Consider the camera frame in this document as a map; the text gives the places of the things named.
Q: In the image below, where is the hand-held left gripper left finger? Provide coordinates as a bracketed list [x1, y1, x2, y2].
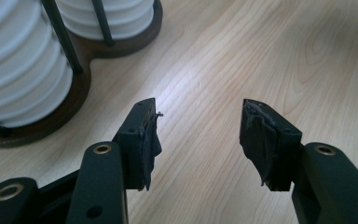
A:
[113, 97, 164, 191]

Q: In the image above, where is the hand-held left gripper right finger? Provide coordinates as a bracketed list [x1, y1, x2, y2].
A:
[239, 98, 304, 192]

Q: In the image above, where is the wooden rack with black rods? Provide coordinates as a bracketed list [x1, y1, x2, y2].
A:
[0, 0, 164, 149]

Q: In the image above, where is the stack of white cups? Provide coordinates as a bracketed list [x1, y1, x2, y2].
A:
[0, 0, 75, 129]
[54, 0, 155, 42]

